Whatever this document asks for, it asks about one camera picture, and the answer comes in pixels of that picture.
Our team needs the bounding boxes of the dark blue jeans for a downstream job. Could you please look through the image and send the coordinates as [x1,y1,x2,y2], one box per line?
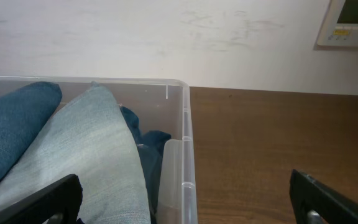
[0,82,62,181]

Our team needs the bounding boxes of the clear plastic storage bin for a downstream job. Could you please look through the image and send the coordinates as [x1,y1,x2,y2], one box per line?
[0,76,198,223]

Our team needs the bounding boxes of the light grey jeans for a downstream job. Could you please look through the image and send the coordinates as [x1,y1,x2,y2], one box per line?
[0,83,150,223]

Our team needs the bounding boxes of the blue taped cloth bundle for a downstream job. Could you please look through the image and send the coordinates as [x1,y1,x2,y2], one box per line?
[120,106,172,224]

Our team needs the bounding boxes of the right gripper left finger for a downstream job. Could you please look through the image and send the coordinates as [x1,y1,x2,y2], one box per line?
[0,174,83,224]

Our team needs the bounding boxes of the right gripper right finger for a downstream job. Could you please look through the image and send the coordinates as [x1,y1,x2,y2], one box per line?
[290,169,358,224]

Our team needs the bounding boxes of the white wall control panel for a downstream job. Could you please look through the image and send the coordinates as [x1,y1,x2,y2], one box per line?
[316,0,358,48]

